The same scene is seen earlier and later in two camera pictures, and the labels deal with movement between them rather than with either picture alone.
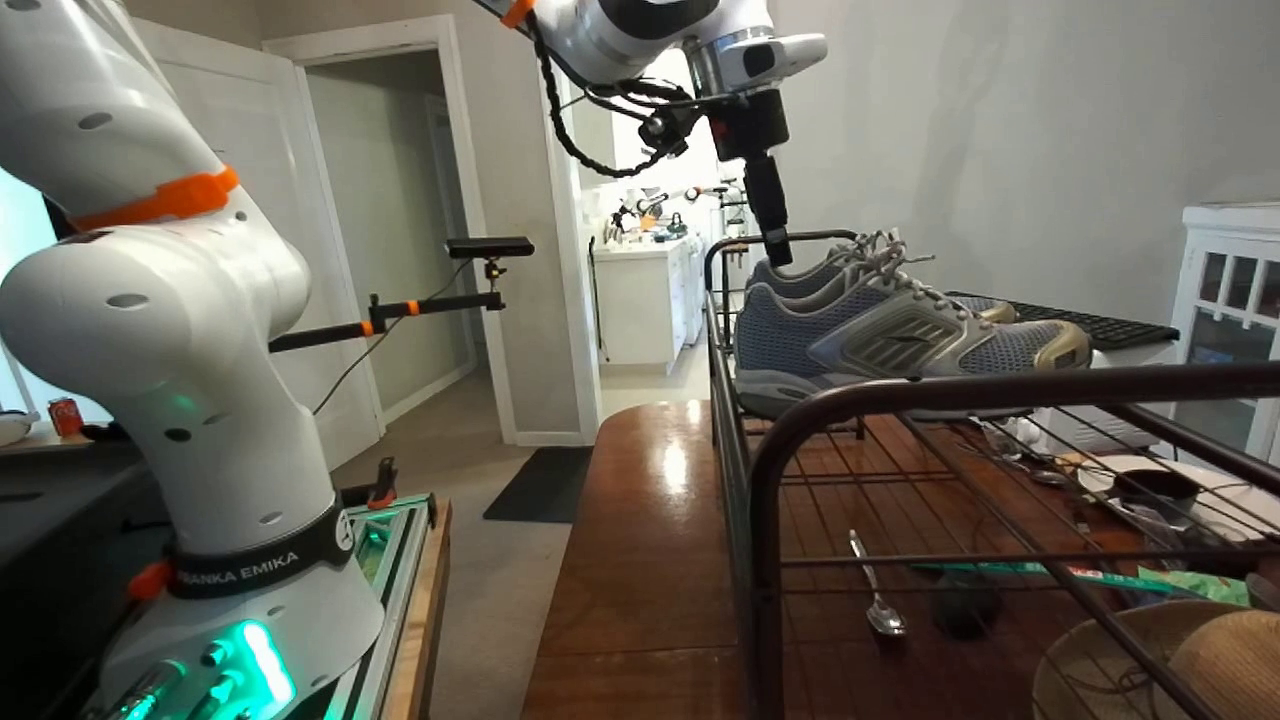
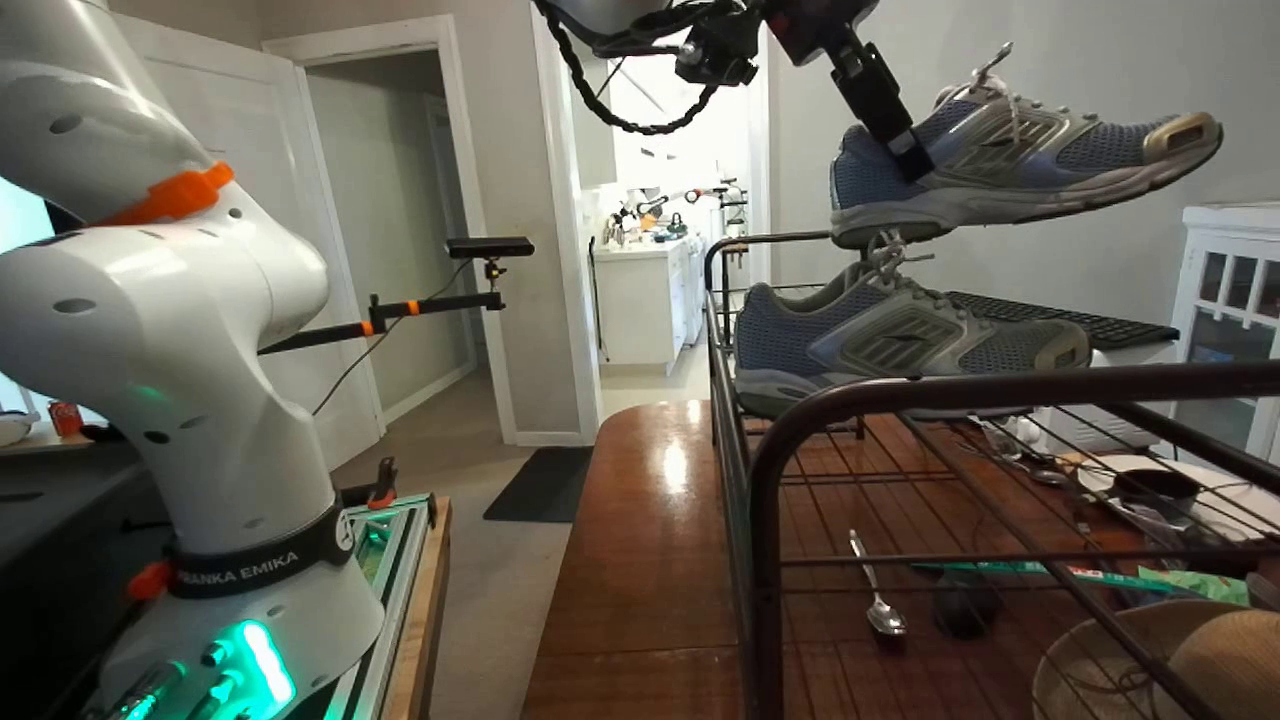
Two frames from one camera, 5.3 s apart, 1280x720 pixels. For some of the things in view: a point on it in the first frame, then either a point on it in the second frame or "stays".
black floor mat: [545, 488] stays
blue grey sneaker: [900, 321] stays
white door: [256, 115] stays
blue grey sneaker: [875, 250] to [997, 149]
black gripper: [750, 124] to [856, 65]
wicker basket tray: [1223, 652] stays
